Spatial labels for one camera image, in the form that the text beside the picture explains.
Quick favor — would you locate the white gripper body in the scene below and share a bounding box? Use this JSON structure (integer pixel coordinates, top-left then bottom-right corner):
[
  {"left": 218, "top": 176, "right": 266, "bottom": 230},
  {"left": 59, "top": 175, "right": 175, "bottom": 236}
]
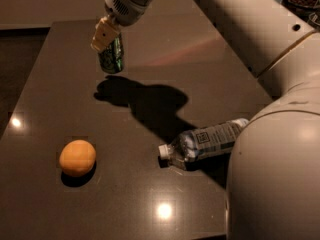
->
[{"left": 105, "top": 0, "right": 146, "bottom": 26}]

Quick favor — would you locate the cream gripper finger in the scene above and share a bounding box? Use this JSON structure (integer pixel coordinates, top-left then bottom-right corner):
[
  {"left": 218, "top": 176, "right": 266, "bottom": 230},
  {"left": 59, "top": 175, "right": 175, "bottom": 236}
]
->
[{"left": 91, "top": 16, "right": 120, "bottom": 53}]

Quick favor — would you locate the green soda can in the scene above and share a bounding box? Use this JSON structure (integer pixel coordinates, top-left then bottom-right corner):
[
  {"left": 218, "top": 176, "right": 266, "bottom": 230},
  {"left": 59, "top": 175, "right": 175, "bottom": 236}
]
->
[{"left": 98, "top": 35, "right": 124, "bottom": 74}]

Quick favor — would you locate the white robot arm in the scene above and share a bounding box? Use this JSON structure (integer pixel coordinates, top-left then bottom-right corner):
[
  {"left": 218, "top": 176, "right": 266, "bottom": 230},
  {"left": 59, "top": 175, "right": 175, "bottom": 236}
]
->
[{"left": 193, "top": 0, "right": 320, "bottom": 240}]

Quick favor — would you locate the orange fruit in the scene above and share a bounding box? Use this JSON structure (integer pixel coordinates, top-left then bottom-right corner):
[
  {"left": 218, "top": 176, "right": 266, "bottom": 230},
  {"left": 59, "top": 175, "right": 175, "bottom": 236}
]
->
[{"left": 59, "top": 140, "right": 96, "bottom": 177}]

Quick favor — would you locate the clear plastic water bottle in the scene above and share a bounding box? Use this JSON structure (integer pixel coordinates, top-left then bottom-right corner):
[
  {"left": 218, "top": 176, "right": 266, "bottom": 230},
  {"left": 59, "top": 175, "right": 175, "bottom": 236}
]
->
[{"left": 158, "top": 118, "right": 249, "bottom": 170}]

